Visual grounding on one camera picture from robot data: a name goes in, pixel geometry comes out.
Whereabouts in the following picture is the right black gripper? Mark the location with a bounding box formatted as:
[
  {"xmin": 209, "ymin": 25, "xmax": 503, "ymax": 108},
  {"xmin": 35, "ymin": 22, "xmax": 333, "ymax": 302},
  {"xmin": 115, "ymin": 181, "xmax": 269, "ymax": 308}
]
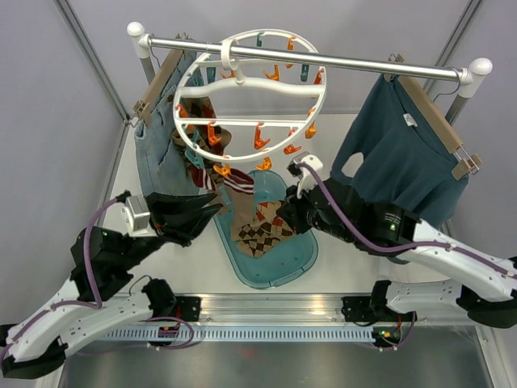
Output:
[{"xmin": 276, "ymin": 178, "xmax": 355, "ymax": 243}]

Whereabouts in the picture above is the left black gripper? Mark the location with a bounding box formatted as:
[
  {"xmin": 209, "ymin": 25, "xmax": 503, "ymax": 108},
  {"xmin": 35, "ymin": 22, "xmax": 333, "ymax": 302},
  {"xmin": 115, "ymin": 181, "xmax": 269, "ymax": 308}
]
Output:
[{"xmin": 118, "ymin": 190, "xmax": 227, "ymax": 270}]

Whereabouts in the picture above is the brown argyle sock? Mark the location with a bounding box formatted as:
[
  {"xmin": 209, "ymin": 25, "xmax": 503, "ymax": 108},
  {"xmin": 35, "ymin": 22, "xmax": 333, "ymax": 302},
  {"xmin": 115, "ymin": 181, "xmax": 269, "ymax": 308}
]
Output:
[
  {"xmin": 171, "ymin": 125, "xmax": 232, "ymax": 165},
  {"xmin": 232, "ymin": 222, "xmax": 283, "ymax": 259}
]

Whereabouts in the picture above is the teal clip front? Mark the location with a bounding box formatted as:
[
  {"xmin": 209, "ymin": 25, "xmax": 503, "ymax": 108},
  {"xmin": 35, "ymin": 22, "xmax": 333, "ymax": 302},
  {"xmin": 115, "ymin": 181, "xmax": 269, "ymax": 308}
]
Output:
[{"xmin": 184, "ymin": 129, "xmax": 204, "ymax": 170}]

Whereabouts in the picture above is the beige orange argyle sock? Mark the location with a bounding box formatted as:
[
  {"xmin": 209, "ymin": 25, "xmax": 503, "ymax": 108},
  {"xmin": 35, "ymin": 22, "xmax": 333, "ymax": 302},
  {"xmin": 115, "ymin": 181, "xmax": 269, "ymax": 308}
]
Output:
[{"xmin": 180, "ymin": 97, "xmax": 216, "ymax": 119}]

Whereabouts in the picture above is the white round clip hanger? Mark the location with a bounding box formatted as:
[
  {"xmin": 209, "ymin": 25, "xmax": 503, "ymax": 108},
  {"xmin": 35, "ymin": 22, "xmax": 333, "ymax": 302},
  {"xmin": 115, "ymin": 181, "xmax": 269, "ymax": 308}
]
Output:
[{"xmin": 173, "ymin": 29, "xmax": 327, "ymax": 165}]

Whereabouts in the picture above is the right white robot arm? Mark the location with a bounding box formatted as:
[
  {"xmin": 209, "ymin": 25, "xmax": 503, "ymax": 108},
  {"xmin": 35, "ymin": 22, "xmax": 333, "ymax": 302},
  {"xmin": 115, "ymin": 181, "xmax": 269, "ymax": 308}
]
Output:
[{"xmin": 277, "ymin": 179, "xmax": 516, "ymax": 329}]

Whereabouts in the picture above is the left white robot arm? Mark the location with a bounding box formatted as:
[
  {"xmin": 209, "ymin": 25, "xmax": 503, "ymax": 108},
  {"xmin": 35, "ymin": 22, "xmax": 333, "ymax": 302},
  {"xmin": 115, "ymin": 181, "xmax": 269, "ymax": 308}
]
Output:
[{"xmin": 1, "ymin": 191, "xmax": 221, "ymax": 380}]

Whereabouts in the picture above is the orange clip right rim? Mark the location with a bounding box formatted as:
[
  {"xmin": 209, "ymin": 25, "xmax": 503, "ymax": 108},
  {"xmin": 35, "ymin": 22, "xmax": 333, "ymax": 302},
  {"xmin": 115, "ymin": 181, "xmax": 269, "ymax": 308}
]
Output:
[{"xmin": 256, "ymin": 157, "xmax": 272, "ymax": 171}]

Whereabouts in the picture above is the orange clip front left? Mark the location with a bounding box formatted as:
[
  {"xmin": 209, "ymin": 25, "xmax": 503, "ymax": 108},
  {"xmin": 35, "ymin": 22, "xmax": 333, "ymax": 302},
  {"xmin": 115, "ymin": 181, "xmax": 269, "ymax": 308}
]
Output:
[{"xmin": 213, "ymin": 155, "xmax": 231, "ymax": 177}]

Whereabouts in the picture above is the left beige clothes hanger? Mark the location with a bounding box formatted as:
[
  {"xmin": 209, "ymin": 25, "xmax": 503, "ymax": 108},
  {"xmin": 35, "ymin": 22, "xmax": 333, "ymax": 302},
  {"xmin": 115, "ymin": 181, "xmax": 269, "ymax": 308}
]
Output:
[{"xmin": 129, "ymin": 30, "xmax": 184, "ymax": 127}]

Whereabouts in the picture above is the beige clothes hanger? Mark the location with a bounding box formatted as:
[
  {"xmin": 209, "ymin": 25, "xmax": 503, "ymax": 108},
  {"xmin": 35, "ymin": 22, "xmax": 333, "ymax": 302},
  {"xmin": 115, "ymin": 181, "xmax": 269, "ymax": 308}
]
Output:
[
  {"xmin": 384, "ymin": 57, "xmax": 493, "ymax": 179},
  {"xmin": 129, "ymin": 30, "xmax": 184, "ymax": 127}
]

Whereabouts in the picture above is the right beige clothes hanger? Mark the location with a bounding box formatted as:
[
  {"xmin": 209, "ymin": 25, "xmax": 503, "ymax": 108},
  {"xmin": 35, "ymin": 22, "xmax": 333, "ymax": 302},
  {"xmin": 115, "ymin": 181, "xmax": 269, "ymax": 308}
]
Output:
[{"xmin": 384, "ymin": 57, "xmax": 493, "ymax": 179}]

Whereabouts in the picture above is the blue denim garment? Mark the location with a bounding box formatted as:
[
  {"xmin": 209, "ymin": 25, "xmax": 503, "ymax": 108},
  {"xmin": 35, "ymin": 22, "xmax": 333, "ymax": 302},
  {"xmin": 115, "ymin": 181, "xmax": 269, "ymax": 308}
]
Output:
[{"xmin": 134, "ymin": 50, "xmax": 199, "ymax": 196}]

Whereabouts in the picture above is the teal plastic basin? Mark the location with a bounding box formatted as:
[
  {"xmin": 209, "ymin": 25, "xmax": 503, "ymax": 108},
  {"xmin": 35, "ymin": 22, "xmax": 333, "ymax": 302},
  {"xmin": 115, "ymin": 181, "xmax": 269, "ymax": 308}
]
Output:
[{"xmin": 215, "ymin": 170, "xmax": 318, "ymax": 289}]

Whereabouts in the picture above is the teal long sleeve shirt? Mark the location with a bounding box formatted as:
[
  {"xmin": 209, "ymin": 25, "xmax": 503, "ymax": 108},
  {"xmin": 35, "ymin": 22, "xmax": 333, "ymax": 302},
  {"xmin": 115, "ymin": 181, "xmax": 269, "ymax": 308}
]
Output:
[{"xmin": 330, "ymin": 74, "xmax": 469, "ymax": 227}]

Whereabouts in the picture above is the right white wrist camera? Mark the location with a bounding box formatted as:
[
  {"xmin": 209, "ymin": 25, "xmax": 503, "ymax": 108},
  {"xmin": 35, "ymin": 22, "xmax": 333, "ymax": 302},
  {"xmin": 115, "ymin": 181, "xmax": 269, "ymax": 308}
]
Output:
[{"xmin": 288, "ymin": 151, "xmax": 324, "ymax": 199}]

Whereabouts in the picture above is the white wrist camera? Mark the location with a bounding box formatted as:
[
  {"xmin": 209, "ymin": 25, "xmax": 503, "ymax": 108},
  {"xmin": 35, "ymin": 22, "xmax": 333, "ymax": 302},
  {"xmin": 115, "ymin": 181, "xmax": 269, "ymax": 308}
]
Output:
[
  {"xmin": 288, "ymin": 151, "xmax": 324, "ymax": 199},
  {"xmin": 121, "ymin": 194, "xmax": 150, "ymax": 237}
]

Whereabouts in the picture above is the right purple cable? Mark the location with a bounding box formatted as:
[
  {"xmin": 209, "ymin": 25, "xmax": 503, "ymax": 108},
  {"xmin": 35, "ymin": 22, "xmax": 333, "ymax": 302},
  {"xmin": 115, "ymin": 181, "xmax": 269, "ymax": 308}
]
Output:
[{"xmin": 296, "ymin": 162, "xmax": 517, "ymax": 352}]

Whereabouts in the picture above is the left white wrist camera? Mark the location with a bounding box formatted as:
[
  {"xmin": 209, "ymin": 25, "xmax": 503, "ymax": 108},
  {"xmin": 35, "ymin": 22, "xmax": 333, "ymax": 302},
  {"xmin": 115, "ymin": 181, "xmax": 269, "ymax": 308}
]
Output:
[{"xmin": 121, "ymin": 194, "xmax": 150, "ymax": 237}]

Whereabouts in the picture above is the white slotted cable duct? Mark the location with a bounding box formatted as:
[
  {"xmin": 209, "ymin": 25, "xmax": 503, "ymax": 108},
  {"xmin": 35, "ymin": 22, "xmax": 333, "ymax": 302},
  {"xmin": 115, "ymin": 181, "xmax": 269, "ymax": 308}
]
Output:
[{"xmin": 100, "ymin": 326, "xmax": 375, "ymax": 344}]

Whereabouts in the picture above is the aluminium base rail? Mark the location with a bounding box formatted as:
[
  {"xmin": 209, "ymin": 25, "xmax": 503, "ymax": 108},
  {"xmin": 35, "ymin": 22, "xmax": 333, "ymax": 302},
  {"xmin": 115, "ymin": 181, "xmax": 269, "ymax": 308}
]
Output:
[{"xmin": 60, "ymin": 293, "xmax": 496, "ymax": 324}]

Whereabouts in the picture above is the metal clothes rack rail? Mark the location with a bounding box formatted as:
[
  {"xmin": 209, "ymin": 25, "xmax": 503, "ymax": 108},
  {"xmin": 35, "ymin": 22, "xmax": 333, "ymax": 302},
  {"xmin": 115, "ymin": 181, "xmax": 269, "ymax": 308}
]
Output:
[{"xmin": 126, "ymin": 22, "xmax": 493, "ymax": 99}]

